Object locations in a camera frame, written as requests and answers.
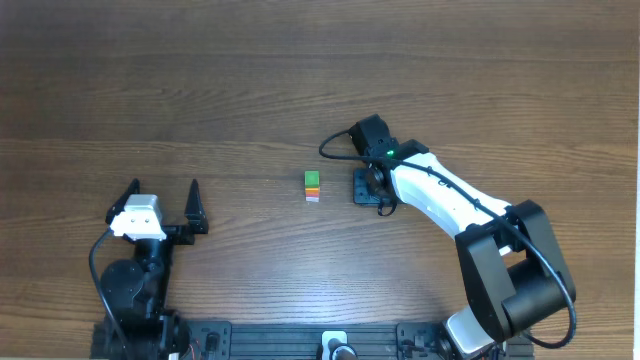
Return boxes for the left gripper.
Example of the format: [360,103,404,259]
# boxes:
[104,178,210,247]

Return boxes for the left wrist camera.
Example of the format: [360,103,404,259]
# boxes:
[109,193,168,243]

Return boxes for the mounting rail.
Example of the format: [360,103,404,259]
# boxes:
[92,318,537,360]

